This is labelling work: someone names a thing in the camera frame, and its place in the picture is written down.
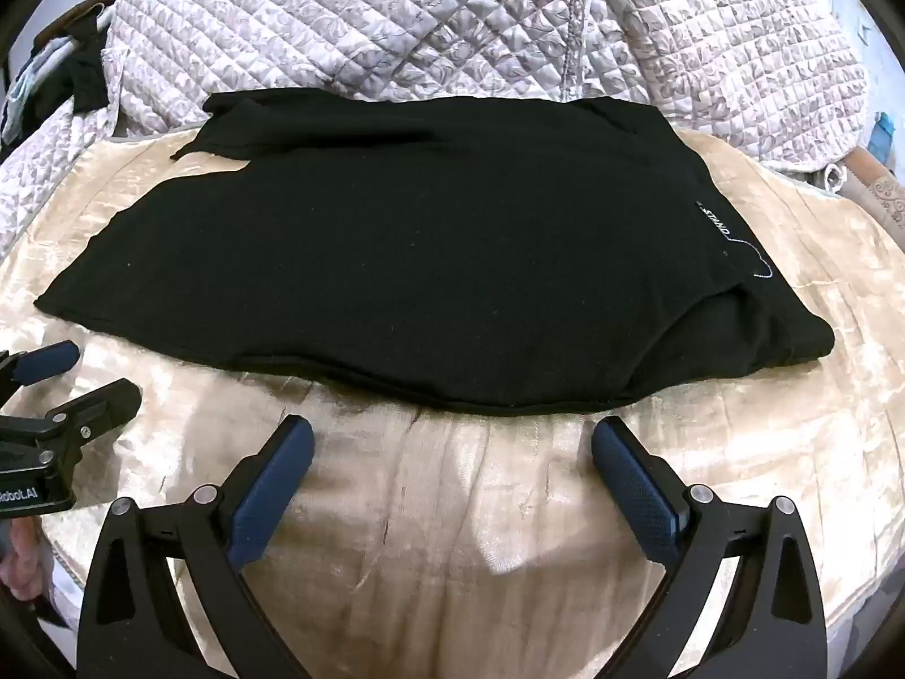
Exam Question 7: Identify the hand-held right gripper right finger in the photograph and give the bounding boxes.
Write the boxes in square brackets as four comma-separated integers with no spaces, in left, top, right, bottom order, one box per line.
[590,416,828,679]

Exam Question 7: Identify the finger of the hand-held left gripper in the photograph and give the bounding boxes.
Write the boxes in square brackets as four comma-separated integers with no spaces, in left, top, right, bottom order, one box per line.
[0,339,80,390]
[42,378,140,450]

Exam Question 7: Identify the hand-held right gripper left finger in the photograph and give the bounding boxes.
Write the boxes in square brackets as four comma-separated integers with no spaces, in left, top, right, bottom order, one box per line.
[74,416,316,679]

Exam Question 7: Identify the black pants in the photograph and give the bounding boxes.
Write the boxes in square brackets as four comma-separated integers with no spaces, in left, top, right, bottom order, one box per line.
[35,89,835,417]

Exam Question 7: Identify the person's left hand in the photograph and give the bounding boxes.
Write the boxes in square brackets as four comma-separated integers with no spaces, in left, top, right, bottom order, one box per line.
[0,519,50,605]

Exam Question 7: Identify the beige velvet blanket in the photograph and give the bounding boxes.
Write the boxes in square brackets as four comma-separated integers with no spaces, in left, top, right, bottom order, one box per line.
[0,123,905,679]

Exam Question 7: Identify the light grey cloth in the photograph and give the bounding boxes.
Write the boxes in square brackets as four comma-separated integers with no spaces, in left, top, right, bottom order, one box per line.
[0,38,72,146]

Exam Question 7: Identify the black garment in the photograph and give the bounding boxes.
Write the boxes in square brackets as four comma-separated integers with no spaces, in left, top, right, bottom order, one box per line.
[60,32,110,114]

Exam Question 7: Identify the patterned brown cloth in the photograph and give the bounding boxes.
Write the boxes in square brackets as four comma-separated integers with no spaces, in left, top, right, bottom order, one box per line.
[844,145,905,245]

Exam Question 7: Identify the quilted floral bedspread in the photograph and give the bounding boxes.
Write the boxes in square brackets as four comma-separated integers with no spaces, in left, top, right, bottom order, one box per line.
[0,0,870,242]

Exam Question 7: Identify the brown wooden bed frame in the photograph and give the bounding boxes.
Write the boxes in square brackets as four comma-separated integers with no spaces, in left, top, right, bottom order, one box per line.
[35,0,121,47]

